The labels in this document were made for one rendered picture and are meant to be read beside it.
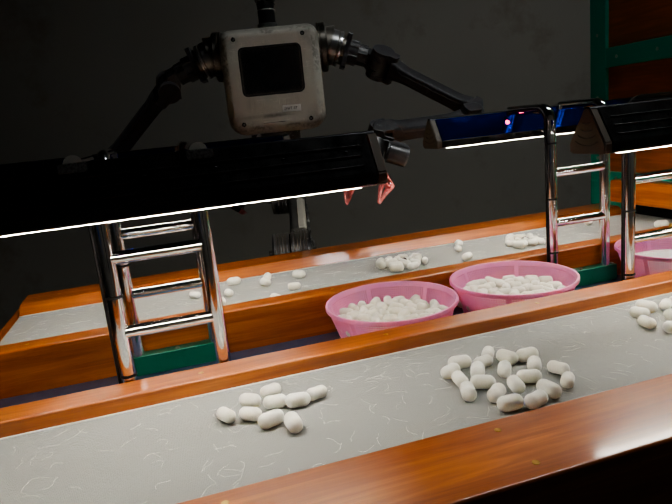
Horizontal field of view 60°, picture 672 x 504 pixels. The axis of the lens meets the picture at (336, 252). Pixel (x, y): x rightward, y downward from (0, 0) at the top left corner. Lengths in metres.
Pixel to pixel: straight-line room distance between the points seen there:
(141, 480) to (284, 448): 0.17
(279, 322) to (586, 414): 0.71
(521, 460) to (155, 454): 0.45
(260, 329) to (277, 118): 0.92
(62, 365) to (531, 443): 0.91
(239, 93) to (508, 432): 1.54
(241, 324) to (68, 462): 0.52
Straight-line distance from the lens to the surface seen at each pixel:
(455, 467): 0.66
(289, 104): 2.00
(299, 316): 1.28
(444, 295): 1.25
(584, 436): 0.73
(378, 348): 0.99
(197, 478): 0.75
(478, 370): 0.89
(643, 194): 1.98
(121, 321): 0.97
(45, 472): 0.86
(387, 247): 1.71
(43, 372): 1.29
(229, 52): 2.03
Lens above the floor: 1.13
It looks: 13 degrees down
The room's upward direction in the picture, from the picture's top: 6 degrees counter-clockwise
